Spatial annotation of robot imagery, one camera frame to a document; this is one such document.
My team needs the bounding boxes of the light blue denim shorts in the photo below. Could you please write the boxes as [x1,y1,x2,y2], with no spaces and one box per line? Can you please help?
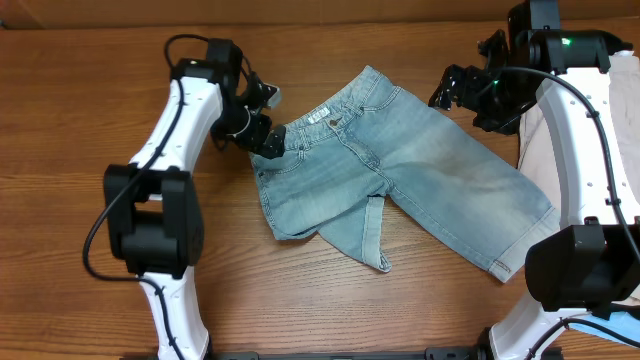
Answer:
[251,67,559,282]

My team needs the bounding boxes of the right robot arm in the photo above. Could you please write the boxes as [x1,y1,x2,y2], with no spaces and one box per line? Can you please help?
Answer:
[425,0,639,359]

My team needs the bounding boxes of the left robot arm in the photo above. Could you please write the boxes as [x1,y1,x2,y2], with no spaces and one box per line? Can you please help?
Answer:
[82,38,286,359]

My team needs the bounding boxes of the beige pink shorts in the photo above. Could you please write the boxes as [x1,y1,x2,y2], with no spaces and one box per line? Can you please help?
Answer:
[518,55,639,212]

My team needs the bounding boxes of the black garment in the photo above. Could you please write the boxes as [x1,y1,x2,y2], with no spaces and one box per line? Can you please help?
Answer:
[604,32,634,56]

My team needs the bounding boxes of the light blue garment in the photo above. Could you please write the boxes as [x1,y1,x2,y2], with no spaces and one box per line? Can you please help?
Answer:
[569,312,640,344]

